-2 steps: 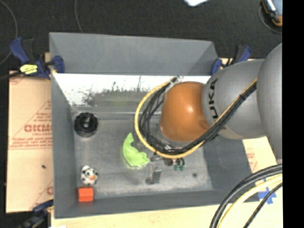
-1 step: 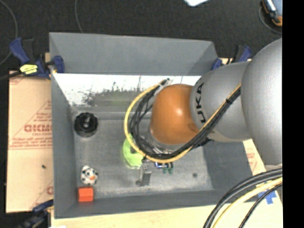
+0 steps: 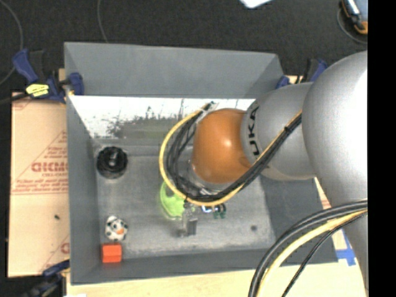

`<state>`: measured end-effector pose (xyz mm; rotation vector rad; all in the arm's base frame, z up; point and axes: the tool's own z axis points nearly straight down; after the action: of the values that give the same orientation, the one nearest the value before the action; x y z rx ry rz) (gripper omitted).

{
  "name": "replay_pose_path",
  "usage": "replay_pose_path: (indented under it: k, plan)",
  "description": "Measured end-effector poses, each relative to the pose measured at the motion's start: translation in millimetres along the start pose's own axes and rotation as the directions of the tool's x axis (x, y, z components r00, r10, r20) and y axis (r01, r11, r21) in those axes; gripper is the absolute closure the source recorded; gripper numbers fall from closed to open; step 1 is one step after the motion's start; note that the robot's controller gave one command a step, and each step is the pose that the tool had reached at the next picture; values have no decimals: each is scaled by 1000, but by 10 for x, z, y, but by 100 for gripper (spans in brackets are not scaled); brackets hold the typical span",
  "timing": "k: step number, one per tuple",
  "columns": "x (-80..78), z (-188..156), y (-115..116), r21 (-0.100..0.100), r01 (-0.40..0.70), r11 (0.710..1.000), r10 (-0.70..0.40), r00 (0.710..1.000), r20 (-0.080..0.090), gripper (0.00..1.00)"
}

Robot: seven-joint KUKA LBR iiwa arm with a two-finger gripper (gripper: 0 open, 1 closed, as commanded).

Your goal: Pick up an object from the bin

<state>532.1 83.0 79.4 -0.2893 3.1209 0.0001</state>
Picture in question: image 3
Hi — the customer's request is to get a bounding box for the black round ribbed cap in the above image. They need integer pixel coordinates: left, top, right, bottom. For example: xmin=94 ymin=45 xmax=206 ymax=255
xmin=96 ymin=146 xmax=129 ymax=179

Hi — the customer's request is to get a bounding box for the grey metal bin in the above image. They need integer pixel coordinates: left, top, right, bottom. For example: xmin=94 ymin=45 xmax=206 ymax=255
xmin=63 ymin=41 xmax=338 ymax=285

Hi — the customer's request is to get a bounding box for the orange block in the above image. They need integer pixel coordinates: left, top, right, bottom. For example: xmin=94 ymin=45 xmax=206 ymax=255
xmin=101 ymin=243 xmax=123 ymax=264

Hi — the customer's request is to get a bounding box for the brown cardboard board, red print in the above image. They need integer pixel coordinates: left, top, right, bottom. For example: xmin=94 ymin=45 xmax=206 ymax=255
xmin=7 ymin=91 xmax=71 ymax=278

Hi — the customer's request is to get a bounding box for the white and black toy animal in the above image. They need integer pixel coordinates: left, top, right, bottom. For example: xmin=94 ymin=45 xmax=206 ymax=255
xmin=105 ymin=215 xmax=129 ymax=242

